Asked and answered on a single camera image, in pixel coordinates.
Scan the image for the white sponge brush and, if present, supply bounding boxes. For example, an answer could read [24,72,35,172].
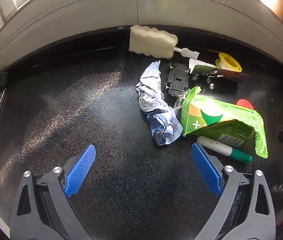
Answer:
[129,24,199,59]

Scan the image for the red round lid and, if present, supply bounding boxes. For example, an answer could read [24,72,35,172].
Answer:
[236,99,255,111]

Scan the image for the blue white wrapper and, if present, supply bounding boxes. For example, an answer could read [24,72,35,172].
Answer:
[136,61,183,146]

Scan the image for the yellow plastic spool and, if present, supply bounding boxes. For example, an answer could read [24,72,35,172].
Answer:
[215,53,242,73]

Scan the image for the green and white marker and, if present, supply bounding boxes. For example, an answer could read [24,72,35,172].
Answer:
[197,136,253,163]

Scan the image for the black toy car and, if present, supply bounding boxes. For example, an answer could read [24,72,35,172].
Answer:
[166,63,190,98]

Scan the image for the green wet wipes pack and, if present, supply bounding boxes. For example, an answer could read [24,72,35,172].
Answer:
[180,86,268,159]

